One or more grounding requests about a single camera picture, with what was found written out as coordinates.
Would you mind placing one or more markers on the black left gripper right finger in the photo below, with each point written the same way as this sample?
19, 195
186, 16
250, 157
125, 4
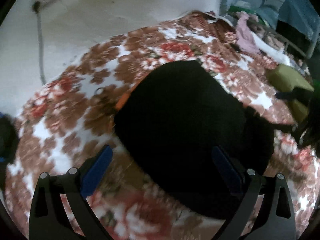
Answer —
253, 206

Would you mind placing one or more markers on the black orange patterned garment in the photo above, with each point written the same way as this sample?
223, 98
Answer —
192, 138

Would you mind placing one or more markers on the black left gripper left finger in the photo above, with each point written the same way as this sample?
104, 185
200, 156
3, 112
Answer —
48, 218

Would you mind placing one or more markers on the dark clothes pile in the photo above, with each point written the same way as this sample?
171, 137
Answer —
9, 140

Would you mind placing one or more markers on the blue hanging clothes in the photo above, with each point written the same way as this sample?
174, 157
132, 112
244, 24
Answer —
300, 14

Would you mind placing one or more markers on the pink cloth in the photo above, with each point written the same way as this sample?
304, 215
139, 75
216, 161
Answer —
245, 39

